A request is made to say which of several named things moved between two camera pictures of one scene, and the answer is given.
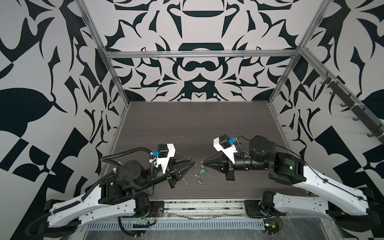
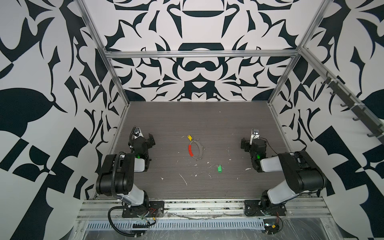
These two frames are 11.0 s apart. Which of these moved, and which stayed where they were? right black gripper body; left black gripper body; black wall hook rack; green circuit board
Moved: left black gripper body; right black gripper body
Stayed: black wall hook rack; green circuit board
